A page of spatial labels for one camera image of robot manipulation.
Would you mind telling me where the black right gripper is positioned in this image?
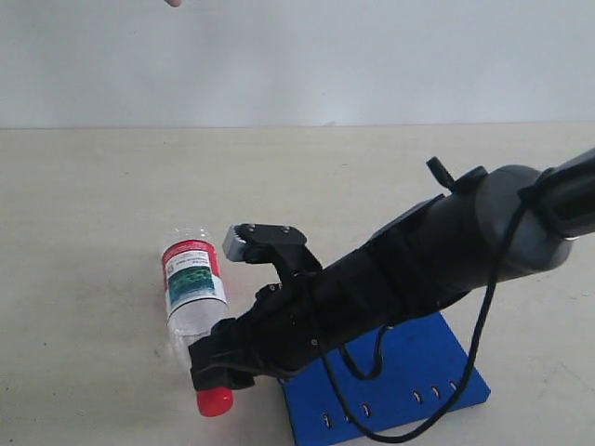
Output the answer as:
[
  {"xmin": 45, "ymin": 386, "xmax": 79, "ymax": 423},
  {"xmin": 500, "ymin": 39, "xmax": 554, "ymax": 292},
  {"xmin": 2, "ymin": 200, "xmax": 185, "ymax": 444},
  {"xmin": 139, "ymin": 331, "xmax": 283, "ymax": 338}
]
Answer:
[{"xmin": 188, "ymin": 253, "xmax": 469, "ymax": 390}]

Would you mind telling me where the clear plastic water bottle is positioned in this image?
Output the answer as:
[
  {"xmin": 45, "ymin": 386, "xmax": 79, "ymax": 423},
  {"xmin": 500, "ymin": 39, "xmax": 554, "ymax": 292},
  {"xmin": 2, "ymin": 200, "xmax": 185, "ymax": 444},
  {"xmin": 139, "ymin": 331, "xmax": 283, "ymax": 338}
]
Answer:
[{"xmin": 160, "ymin": 225, "xmax": 233, "ymax": 417}]

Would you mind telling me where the blue ring binder notebook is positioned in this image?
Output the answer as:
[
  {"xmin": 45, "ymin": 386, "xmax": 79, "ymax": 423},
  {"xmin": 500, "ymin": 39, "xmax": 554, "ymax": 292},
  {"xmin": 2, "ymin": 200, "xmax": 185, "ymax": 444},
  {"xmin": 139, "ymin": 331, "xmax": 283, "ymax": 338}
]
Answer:
[{"xmin": 283, "ymin": 314, "xmax": 468, "ymax": 446}]

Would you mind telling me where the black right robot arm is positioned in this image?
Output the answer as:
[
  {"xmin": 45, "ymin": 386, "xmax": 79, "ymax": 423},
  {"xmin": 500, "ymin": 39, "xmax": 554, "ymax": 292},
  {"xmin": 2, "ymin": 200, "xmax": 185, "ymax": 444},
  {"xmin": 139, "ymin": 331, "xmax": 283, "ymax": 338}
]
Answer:
[{"xmin": 189, "ymin": 151, "xmax": 594, "ymax": 390}]

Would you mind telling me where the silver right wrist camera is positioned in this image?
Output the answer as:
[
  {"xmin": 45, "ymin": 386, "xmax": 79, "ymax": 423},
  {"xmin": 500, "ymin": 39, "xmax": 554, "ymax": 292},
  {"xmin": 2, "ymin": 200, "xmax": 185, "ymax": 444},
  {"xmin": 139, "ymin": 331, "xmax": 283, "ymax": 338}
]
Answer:
[{"xmin": 222, "ymin": 223, "xmax": 254, "ymax": 263}]

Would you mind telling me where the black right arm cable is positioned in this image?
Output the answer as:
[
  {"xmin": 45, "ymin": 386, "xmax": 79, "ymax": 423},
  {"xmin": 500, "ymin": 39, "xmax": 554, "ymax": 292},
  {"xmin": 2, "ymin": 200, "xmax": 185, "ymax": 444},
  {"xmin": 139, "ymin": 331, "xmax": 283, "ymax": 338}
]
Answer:
[{"xmin": 306, "ymin": 171, "xmax": 559, "ymax": 442}]

